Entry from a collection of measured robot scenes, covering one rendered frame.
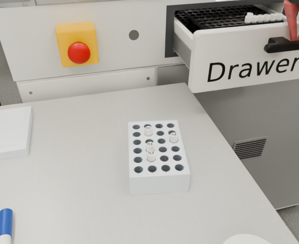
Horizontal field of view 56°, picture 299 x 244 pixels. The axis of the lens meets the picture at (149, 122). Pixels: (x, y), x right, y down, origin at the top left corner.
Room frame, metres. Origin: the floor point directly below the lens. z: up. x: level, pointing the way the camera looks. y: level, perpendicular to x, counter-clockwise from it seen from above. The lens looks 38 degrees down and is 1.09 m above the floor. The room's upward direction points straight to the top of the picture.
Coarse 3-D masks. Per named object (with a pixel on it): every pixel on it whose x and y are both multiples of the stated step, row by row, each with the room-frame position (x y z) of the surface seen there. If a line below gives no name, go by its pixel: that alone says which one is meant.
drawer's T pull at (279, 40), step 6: (270, 42) 0.46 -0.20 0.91; (276, 42) 0.45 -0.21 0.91; (282, 42) 0.44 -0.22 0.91; (288, 42) 0.44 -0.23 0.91; (294, 42) 0.44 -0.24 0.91; (264, 48) 0.43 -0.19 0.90; (270, 48) 0.43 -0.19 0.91; (276, 48) 0.43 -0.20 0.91; (282, 48) 0.43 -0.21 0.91; (288, 48) 0.44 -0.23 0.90; (294, 48) 0.44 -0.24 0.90
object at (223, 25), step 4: (276, 20) 0.59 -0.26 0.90; (212, 24) 0.57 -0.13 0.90; (216, 24) 0.57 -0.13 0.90; (220, 24) 0.57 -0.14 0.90; (224, 24) 0.57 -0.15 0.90; (228, 24) 0.57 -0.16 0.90; (232, 24) 0.57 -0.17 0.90; (236, 24) 0.56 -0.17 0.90; (240, 24) 0.56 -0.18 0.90; (244, 24) 0.57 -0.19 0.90; (248, 24) 0.57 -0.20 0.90; (252, 24) 0.57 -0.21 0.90; (256, 24) 0.57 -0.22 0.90; (260, 24) 0.57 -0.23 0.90; (204, 28) 0.54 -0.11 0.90; (208, 28) 0.55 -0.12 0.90; (212, 28) 0.55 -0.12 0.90; (216, 28) 0.55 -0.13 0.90
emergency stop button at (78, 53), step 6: (78, 42) 0.48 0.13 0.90; (72, 48) 0.47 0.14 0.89; (78, 48) 0.48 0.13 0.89; (84, 48) 0.48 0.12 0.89; (72, 54) 0.47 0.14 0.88; (78, 54) 0.47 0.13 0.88; (84, 54) 0.48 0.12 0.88; (90, 54) 0.49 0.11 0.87; (72, 60) 0.47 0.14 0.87; (78, 60) 0.47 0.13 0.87; (84, 60) 0.48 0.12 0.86
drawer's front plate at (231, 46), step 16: (208, 32) 0.44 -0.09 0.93; (224, 32) 0.45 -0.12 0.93; (240, 32) 0.45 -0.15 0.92; (256, 32) 0.46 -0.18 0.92; (272, 32) 0.47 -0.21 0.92; (288, 32) 0.48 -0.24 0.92; (192, 48) 0.45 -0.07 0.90; (208, 48) 0.44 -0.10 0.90; (224, 48) 0.45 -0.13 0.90; (240, 48) 0.46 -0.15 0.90; (256, 48) 0.46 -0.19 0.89; (192, 64) 0.44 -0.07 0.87; (208, 64) 0.44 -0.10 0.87; (224, 64) 0.45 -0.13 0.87; (240, 64) 0.46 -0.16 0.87; (256, 64) 0.46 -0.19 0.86; (192, 80) 0.44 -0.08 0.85; (224, 80) 0.45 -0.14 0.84; (240, 80) 0.46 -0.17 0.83; (256, 80) 0.47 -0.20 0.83; (272, 80) 0.48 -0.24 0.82
